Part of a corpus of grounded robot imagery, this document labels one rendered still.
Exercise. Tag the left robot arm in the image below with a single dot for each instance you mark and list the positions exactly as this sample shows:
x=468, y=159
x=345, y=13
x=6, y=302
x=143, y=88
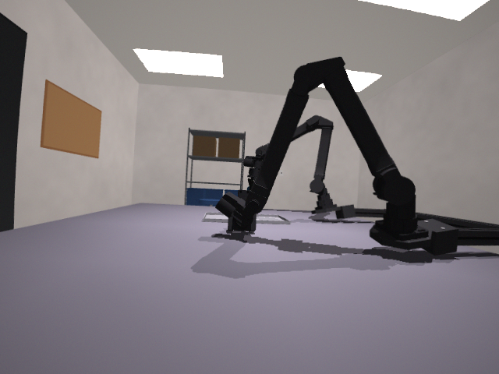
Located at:
x=400, y=219

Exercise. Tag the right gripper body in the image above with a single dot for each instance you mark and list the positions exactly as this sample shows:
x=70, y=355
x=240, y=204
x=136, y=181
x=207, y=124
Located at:
x=255, y=172

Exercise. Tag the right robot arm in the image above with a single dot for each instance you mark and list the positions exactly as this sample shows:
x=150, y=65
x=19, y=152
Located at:
x=316, y=185

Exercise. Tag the white shallow rectangular tray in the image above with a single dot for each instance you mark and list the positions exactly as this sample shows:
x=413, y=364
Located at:
x=261, y=218

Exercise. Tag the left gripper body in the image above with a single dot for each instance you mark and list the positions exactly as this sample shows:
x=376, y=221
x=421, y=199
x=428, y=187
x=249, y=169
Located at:
x=233, y=226

